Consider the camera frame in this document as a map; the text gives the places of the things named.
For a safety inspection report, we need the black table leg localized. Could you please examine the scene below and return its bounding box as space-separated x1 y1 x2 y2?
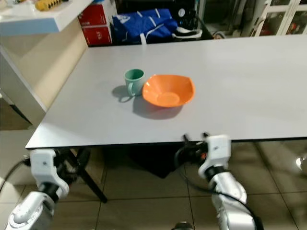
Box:
75 162 108 203

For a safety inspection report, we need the black bag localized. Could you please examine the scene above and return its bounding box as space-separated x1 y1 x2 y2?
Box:
127 144 188 179

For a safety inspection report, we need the orange bowl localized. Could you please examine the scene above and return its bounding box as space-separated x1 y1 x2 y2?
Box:
142 74 195 108

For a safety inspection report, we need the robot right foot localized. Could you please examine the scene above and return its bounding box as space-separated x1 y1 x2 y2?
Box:
170 221 195 230

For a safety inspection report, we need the green mug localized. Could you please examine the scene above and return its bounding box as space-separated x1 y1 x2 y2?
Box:
124 69 145 97

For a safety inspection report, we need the white and black shoe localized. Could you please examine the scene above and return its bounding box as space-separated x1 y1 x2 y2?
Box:
174 25 203 39

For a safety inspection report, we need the blue bag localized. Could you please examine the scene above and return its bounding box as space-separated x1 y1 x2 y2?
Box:
112 8 178 45

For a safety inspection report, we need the white glass door cabinet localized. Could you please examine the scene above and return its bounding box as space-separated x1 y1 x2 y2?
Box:
249 0 307 37

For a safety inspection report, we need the red cardboard box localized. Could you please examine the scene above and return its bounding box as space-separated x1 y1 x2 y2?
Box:
78 0 118 47

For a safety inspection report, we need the white counter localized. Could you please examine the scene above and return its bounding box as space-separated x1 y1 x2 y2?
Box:
0 0 94 126

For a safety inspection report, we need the yellow object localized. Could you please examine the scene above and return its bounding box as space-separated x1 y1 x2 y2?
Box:
35 0 64 12

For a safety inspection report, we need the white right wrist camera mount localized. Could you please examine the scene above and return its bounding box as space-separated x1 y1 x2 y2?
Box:
199 135 231 177

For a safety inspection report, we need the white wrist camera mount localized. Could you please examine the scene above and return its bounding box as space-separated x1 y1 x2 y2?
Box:
199 135 231 177
30 149 58 187

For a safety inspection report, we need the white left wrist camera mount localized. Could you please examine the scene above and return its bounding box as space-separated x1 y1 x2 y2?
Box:
30 149 58 187

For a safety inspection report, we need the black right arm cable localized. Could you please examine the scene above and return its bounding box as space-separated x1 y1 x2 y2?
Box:
174 145 263 230

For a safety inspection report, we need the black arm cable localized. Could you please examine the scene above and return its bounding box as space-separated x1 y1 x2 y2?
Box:
0 160 32 197
174 145 263 230

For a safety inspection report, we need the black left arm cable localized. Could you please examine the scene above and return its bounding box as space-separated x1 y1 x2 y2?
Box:
0 160 32 197

